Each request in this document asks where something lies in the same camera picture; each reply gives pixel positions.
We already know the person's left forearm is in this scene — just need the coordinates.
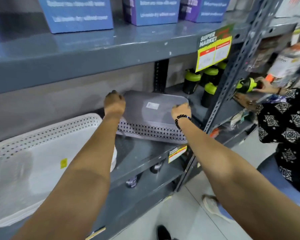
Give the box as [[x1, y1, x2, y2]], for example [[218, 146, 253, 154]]
[[11, 113, 124, 240]]

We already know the person's right forearm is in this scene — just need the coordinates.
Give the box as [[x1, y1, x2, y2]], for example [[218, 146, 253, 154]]
[[176, 117, 300, 240]]

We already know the black bottle with green lid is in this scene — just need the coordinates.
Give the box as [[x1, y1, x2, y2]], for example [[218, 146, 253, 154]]
[[182, 68, 202, 95], [216, 61, 228, 73], [201, 66, 219, 88], [200, 82, 218, 108], [236, 77, 263, 94]]

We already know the white cardboard box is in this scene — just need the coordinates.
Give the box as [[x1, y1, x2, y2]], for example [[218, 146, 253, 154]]
[[274, 0, 300, 18]]

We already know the grey metal shelf rack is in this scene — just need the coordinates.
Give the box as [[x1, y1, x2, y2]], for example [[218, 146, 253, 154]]
[[0, 0, 300, 240]]

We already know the white printed packet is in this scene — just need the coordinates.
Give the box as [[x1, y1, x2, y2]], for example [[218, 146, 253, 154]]
[[266, 43, 300, 84]]

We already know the person's black shoe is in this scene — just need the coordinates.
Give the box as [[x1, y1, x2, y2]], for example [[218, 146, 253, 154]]
[[156, 224, 172, 240]]

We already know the person's left hand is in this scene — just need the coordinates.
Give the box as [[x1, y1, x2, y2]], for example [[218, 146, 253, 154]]
[[104, 90, 126, 116]]

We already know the grey perforated plastic basket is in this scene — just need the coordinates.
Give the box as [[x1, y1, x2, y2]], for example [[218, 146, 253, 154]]
[[116, 90, 190, 145]]

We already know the black bead bracelet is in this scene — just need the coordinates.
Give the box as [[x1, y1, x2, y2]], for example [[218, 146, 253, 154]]
[[175, 114, 192, 130]]

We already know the person's right hand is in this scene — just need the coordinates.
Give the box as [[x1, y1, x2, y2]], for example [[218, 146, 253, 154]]
[[171, 102, 192, 121]]

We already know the blue and purple cardboard box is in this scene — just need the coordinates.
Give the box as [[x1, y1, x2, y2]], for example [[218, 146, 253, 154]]
[[122, 0, 181, 26], [179, 0, 232, 23]]

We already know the large blue cardboard box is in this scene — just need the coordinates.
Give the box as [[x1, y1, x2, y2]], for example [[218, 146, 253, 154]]
[[37, 0, 114, 34]]

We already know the yellow and green price sign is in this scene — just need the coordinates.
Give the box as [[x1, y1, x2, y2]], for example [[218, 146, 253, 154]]
[[195, 23, 235, 73]]

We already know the white perforated plastic basket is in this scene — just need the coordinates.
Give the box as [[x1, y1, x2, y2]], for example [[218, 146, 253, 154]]
[[0, 113, 118, 229]]

